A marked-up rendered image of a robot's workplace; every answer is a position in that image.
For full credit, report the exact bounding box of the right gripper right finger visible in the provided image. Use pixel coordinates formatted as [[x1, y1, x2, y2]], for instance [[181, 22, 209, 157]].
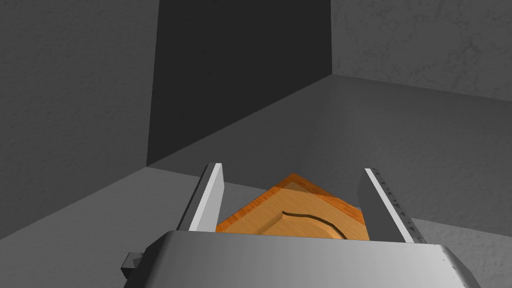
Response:
[[356, 167, 427, 245]]

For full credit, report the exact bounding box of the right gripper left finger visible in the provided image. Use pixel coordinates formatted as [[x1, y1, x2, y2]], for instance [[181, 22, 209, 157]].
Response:
[[177, 162, 226, 233]]

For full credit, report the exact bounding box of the orange wooden cupboard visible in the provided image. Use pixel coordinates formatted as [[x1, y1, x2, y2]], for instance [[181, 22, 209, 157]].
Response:
[[215, 172, 371, 242]]

